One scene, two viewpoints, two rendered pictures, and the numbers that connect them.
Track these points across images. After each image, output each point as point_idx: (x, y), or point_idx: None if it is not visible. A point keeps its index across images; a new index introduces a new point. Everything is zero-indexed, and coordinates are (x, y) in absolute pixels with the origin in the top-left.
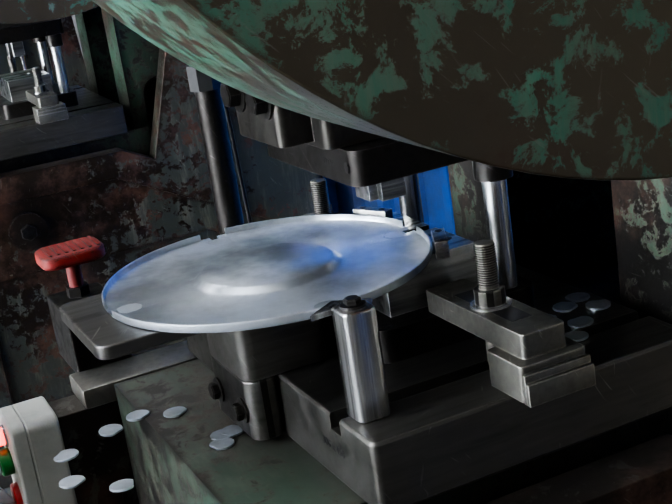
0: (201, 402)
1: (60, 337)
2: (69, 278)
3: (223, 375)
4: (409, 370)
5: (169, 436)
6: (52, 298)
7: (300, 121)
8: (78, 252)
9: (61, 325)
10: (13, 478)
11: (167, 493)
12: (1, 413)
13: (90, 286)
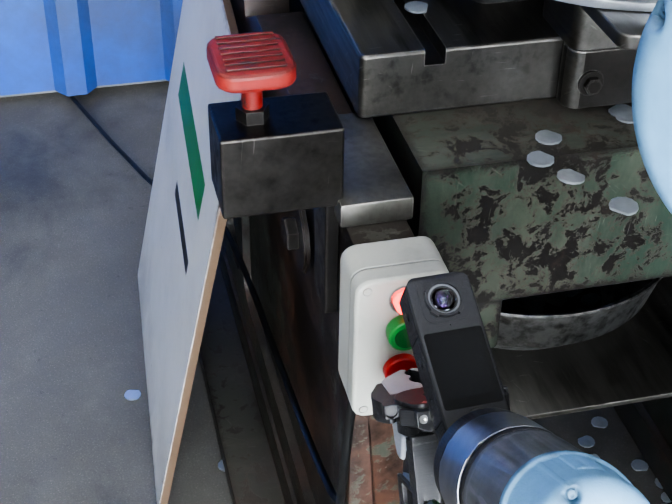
0: (529, 122)
1: (264, 183)
2: (258, 96)
3: (614, 60)
4: None
5: (608, 145)
6: (243, 137)
7: None
8: (287, 47)
9: (294, 157)
10: (372, 361)
11: (572, 218)
12: (388, 277)
13: (224, 108)
